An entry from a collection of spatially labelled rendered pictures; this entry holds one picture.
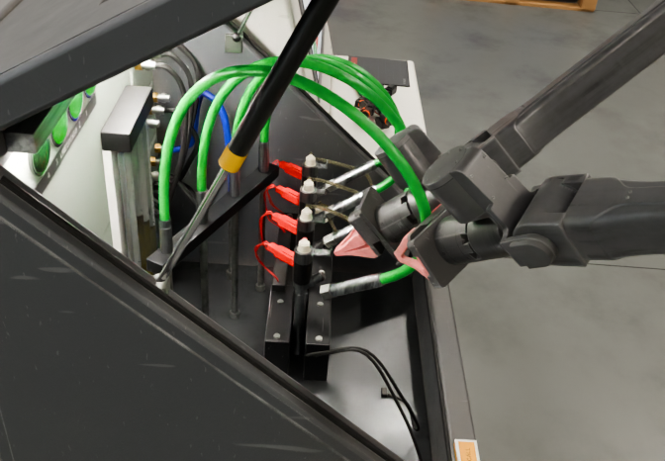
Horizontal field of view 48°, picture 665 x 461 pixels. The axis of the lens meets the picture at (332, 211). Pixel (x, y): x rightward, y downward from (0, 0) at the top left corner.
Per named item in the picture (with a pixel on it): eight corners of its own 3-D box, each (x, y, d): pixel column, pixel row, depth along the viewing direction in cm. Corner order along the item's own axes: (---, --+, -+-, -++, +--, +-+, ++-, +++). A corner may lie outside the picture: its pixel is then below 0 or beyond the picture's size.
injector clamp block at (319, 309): (324, 411, 122) (331, 344, 113) (262, 408, 122) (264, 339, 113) (328, 276, 150) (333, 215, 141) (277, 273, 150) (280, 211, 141)
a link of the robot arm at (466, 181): (559, 266, 69) (596, 201, 73) (481, 180, 66) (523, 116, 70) (475, 276, 80) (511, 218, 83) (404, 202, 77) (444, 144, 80)
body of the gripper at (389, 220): (361, 190, 107) (402, 166, 103) (404, 241, 109) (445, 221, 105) (349, 215, 101) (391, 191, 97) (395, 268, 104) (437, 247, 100)
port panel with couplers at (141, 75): (161, 209, 127) (148, 34, 109) (141, 207, 127) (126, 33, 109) (175, 168, 138) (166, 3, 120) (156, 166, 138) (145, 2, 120)
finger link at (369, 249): (322, 215, 111) (369, 187, 106) (351, 249, 113) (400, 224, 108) (308, 241, 106) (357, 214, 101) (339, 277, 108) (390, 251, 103)
